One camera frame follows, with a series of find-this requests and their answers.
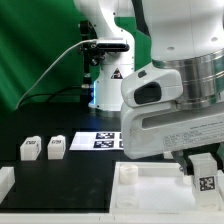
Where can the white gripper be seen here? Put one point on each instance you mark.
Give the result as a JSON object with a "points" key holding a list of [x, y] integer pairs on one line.
{"points": [[155, 129]]}

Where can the white square tabletop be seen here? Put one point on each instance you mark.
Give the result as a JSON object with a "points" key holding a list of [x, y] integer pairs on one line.
{"points": [[145, 187]]}

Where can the white marker sheet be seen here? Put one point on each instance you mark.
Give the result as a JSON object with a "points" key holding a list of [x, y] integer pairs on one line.
{"points": [[102, 140]]}

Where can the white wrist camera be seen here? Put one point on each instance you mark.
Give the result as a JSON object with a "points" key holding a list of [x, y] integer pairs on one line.
{"points": [[151, 85]]}

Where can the black camera on stand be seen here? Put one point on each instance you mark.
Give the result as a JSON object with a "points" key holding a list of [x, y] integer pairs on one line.
{"points": [[91, 55]]}

